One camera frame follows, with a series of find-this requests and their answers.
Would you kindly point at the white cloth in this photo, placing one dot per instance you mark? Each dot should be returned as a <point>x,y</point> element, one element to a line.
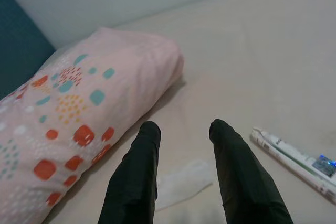
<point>183,179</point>

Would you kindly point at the beige bed mattress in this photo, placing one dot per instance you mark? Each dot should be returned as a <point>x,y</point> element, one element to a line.
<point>249,64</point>

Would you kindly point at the teal upholstered headboard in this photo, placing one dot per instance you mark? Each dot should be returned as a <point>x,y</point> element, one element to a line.
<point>18,45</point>

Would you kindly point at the pink patterned pillow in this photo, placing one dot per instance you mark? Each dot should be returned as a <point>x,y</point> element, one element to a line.
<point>92,90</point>

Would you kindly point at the white book with blue letters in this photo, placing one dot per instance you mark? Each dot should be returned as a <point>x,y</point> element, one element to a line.
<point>288,161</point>

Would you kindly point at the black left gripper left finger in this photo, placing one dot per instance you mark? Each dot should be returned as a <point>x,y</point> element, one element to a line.
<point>134,182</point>

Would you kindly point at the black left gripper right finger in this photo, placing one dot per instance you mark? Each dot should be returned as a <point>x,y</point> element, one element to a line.
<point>241,182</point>

